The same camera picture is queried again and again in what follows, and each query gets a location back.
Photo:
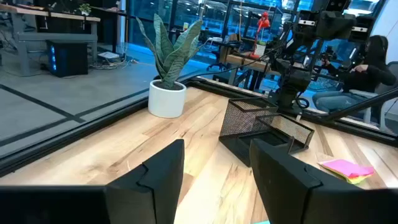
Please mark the snake plant in white pot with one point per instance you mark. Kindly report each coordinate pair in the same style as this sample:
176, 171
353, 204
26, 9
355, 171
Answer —
166, 102

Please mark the black mesh desk organizer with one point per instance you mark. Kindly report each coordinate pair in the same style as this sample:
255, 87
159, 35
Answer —
242, 118

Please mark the small potted plant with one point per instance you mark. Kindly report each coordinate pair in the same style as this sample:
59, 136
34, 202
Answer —
85, 9

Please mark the black computer tower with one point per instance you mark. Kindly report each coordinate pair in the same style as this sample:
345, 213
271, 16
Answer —
70, 59

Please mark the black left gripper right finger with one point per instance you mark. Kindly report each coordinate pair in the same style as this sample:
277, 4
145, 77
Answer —
280, 186

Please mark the red desk lamp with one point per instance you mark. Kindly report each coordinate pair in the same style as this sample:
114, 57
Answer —
263, 21

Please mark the black aluminium table frame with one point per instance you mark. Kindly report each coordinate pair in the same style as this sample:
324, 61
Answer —
62, 141

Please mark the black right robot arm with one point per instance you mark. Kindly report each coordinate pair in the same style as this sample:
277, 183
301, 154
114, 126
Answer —
292, 81

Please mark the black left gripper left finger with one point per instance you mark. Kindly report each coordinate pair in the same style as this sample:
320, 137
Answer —
155, 186

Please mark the grey office chair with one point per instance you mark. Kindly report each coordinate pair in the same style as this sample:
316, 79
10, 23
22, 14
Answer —
388, 90

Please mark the wooden work table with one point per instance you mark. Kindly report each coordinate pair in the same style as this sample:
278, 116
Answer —
245, 62

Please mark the pink rainbow sticky note pad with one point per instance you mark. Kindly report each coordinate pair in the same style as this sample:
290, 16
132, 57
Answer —
345, 168

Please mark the person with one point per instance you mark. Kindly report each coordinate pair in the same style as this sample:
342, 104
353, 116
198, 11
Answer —
373, 74

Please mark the wooden top desk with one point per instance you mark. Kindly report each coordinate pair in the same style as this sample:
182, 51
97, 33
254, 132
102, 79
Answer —
56, 37

